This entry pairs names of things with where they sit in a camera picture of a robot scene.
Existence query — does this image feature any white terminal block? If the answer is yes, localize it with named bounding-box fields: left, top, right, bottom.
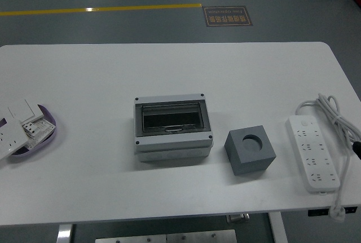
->
left=21, top=121, right=40, bottom=137

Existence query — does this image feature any white power strip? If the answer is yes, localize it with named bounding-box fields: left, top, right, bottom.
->
left=285, top=114, right=341, bottom=193

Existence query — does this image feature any grey cube with round hole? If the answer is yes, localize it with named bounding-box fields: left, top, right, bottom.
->
left=224, top=125, right=276, bottom=176

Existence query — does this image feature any yellow floor line tape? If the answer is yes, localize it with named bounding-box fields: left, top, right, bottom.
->
left=0, top=3, right=202, bottom=17

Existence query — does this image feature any grey metal table bracket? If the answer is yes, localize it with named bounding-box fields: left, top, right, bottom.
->
left=227, top=213, right=250, bottom=224

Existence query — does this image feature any white wall switch panel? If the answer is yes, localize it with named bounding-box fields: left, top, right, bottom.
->
left=0, top=99, right=46, bottom=123

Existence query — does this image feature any white power cord with plug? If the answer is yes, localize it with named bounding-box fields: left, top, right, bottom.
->
left=294, top=93, right=361, bottom=223

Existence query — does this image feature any black table control panel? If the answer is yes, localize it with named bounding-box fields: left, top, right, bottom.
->
left=307, top=206, right=358, bottom=217

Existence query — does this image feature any white perforated panel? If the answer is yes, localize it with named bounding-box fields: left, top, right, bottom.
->
left=27, top=118, right=56, bottom=149

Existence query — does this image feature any white table leg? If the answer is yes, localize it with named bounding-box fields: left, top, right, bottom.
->
left=56, top=224, right=77, bottom=243
left=267, top=212, right=289, bottom=243

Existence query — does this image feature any grey enclosure box clear flap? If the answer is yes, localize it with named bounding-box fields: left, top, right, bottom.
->
left=133, top=92, right=214, bottom=162

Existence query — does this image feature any purple tray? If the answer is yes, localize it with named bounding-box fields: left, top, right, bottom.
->
left=5, top=104, right=57, bottom=158

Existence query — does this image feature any brown floor sign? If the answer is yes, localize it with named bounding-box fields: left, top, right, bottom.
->
left=201, top=5, right=254, bottom=28

